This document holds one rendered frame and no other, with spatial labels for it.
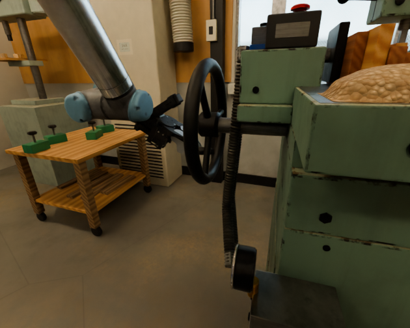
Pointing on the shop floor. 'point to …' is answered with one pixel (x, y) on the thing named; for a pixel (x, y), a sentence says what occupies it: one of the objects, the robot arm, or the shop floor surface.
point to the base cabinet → (351, 271)
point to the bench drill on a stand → (44, 115)
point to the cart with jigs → (86, 179)
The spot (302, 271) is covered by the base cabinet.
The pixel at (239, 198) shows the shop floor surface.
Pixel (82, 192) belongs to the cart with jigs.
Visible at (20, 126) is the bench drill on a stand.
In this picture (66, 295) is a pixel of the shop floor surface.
